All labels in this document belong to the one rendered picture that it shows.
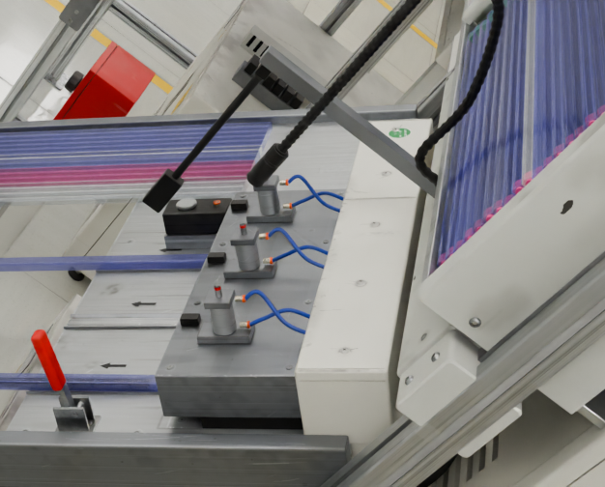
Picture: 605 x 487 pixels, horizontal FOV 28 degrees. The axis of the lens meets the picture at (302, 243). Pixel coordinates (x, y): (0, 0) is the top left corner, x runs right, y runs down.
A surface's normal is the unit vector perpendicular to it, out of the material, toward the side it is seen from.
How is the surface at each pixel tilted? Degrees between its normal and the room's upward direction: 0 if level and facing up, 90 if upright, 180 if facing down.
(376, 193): 44
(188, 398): 90
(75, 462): 90
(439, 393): 90
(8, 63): 0
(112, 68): 0
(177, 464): 90
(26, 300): 0
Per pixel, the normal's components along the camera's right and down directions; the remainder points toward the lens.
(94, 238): -0.17, 0.52
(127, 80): 0.60, -0.62
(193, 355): -0.12, -0.85
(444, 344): -0.79, -0.58
